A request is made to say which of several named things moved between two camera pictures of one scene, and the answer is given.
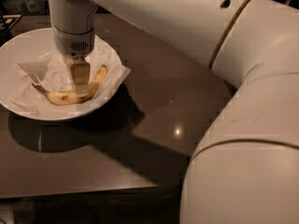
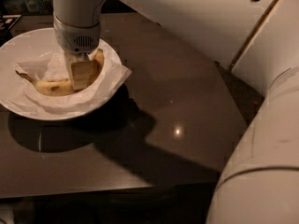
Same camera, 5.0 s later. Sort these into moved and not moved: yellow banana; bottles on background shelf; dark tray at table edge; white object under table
Moved: yellow banana
Not moved: white object under table; dark tray at table edge; bottles on background shelf
